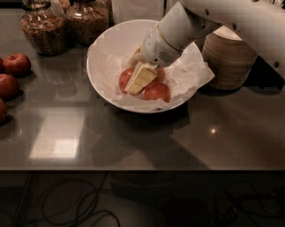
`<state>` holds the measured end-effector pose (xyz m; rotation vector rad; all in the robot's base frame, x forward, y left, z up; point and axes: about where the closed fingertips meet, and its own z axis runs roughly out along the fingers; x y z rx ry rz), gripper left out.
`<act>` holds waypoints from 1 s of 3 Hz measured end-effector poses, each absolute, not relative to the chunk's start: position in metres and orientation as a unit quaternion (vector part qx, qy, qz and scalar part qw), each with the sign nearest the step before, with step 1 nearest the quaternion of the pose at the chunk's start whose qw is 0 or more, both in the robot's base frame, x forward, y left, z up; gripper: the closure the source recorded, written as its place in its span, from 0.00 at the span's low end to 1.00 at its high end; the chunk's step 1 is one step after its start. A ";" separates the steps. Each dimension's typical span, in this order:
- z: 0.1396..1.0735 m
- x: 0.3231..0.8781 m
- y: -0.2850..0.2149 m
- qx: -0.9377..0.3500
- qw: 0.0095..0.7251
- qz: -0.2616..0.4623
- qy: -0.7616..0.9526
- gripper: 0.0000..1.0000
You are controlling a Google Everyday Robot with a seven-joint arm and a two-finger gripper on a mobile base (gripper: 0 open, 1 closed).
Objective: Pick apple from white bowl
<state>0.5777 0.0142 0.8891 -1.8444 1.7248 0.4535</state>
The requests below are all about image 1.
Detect black cable on floor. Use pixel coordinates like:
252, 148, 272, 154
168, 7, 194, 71
0, 171, 121, 227

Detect glass jar with granola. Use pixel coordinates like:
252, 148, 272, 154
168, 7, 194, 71
66, 0, 109, 46
19, 0, 67, 56

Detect red apple middle table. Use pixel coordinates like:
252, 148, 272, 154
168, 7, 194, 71
0, 74, 20, 101

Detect glass jar with granola left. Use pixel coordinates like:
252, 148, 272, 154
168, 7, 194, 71
19, 0, 67, 56

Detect red apple top table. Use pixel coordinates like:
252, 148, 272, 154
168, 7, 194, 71
3, 53, 31, 78

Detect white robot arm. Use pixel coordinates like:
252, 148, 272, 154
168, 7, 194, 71
128, 0, 285, 78

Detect front stack paper bowls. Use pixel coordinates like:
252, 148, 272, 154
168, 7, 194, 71
202, 26, 258, 91

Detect red apple table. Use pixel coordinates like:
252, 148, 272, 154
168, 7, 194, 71
0, 74, 20, 101
3, 53, 31, 78

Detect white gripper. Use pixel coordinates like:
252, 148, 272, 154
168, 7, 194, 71
125, 25, 182, 95

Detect white bowl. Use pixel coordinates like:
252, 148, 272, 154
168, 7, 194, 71
86, 19, 205, 114

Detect white napkin holder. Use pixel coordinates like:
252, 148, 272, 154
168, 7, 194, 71
112, 0, 178, 24

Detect white paper liner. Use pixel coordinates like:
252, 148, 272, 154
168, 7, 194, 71
87, 44, 214, 114

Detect glass jar with granola right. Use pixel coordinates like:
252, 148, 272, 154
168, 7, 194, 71
66, 0, 109, 46

